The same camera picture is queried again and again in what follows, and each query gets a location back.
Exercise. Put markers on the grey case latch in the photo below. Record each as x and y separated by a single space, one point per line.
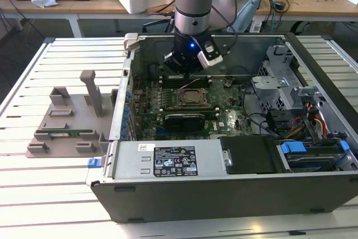
130 40

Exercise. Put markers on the dark grey PC case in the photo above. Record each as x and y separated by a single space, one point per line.
223 202

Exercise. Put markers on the black graphics card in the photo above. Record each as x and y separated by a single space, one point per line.
184 122

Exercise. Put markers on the crumpled white paper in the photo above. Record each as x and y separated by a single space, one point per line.
43 1

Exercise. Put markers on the hard disk in blue carrier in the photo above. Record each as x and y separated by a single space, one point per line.
292 148

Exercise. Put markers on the green motherboard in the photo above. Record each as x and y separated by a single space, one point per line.
235 102

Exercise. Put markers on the coin cell battery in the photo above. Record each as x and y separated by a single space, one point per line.
227 83

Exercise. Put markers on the green RAM stick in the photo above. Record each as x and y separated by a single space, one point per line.
190 111
78 131

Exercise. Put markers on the black plastic bracket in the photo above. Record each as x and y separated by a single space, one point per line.
277 120

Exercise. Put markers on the grey-brown parts rack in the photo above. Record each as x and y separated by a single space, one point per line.
75 110

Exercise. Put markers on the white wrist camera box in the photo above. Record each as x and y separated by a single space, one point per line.
209 57

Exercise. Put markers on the black RAM slot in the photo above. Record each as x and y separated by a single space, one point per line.
173 77
173 85
173 82

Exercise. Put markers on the metal locking lever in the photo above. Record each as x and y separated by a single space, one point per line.
190 83

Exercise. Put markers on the CPU socket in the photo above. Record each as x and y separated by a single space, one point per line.
193 106

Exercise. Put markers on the silver power supply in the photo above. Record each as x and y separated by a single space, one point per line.
128 160

